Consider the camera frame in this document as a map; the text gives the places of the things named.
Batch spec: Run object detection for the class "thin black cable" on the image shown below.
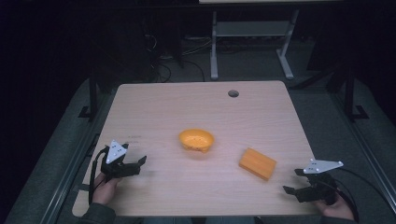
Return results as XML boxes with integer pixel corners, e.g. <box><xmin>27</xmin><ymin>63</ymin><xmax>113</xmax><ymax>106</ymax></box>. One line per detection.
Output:
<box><xmin>337</xmin><ymin>167</ymin><xmax>387</xmax><ymax>202</ymax></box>

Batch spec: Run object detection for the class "orange rectangular sponge block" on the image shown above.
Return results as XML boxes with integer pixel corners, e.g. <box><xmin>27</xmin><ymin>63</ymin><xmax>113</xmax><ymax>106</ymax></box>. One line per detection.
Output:
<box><xmin>238</xmin><ymin>147</ymin><xmax>277</xmax><ymax>182</ymax></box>

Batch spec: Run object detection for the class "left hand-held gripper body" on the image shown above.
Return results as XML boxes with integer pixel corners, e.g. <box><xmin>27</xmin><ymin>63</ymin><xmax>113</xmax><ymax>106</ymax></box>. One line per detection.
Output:
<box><xmin>100</xmin><ymin>139</ymin><xmax>141</xmax><ymax>182</ymax></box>

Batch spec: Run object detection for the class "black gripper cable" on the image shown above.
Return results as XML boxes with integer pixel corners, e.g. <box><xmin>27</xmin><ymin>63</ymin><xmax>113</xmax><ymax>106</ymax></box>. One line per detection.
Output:
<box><xmin>88</xmin><ymin>146</ymin><xmax>110</xmax><ymax>205</ymax></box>
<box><xmin>325</xmin><ymin>178</ymin><xmax>361</xmax><ymax>223</ymax></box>

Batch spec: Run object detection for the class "black metal stand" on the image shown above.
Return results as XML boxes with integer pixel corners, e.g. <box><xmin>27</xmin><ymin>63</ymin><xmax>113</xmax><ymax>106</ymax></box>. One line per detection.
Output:
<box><xmin>78</xmin><ymin>73</ymin><xmax>100</xmax><ymax>123</ymax></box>
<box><xmin>342</xmin><ymin>63</ymin><xmax>370</xmax><ymax>123</ymax></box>

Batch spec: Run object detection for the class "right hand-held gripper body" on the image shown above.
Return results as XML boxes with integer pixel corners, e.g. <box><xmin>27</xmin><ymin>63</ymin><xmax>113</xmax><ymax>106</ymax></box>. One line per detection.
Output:
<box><xmin>294</xmin><ymin>159</ymin><xmax>345</xmax><ymax>206</ymax></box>

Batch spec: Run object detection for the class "person's left hand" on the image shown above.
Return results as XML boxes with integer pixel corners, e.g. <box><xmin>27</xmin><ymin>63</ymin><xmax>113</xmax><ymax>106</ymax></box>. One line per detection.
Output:
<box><xmin>92</xmin><ymin>172</ymin><xmax>123</xmax><ymax>206</ymax></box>

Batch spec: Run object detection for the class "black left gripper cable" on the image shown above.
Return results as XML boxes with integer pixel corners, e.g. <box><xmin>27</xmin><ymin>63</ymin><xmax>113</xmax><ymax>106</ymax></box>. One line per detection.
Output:
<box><xmin>88</xmin><ymin>146</ymin><xmax>110</xmax><ymax>205</ymax></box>

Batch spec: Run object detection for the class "white metal stand frame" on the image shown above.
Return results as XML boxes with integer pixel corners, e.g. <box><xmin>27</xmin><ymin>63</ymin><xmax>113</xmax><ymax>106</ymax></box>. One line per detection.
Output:
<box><xmin>209</xmin><ymin>8</ymin><xmax>301</xmax><ymax>81</ymax></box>

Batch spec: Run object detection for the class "person's right hand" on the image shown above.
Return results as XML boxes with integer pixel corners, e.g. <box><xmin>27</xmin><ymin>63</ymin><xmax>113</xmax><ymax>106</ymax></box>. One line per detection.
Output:
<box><xmin>313</xmin><ymin>195</ymin><xmax>356</xmax><ymax>221</ymax></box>

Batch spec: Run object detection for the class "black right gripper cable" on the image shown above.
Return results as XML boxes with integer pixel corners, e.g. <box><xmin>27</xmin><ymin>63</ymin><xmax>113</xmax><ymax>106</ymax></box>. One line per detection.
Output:
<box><xmin>325</xmin><ymin>178</ymin><xmax>361</xmax><ymax>223</ymax></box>

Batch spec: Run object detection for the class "orange plastic bowl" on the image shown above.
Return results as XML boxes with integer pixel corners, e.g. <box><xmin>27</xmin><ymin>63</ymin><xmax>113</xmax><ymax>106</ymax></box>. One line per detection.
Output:
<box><xmin>177</xmin><ymin>128</ymin><xmax>216</xmax><ymax>154</ymax></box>

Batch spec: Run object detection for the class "bundle of floor cables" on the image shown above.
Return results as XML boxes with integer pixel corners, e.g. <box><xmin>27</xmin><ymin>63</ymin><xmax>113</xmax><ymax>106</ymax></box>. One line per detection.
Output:
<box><xmin>141</xmin><ymin>31</ymin><xmax>213</xmax><ymax>83</ymax></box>

